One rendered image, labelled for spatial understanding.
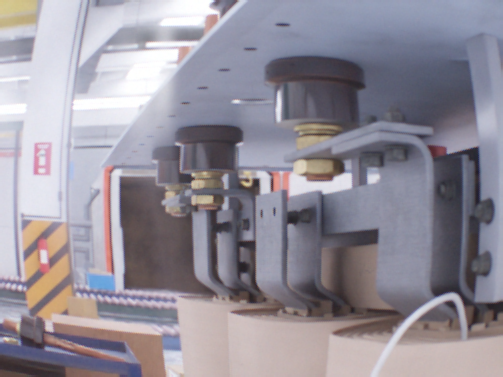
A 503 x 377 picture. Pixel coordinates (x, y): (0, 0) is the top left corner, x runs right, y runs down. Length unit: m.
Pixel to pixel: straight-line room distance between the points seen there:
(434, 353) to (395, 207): 0.20
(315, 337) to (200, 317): 0.50
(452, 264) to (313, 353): 0.33
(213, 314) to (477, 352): 0.91
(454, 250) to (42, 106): 10.93
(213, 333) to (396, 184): 0.76
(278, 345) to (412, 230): 0.37
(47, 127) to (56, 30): 1.54
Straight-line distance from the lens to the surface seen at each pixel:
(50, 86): 11.62
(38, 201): 11.41
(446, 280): 0.76
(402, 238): 0.76
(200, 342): 1.52
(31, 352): 1.72
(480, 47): 0.74
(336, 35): 0.80
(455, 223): 0.75
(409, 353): 0.67
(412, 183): 0.75
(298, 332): 1.04
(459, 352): 0.63
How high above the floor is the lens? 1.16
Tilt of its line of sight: 4 degrees up
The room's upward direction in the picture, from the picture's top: straight up
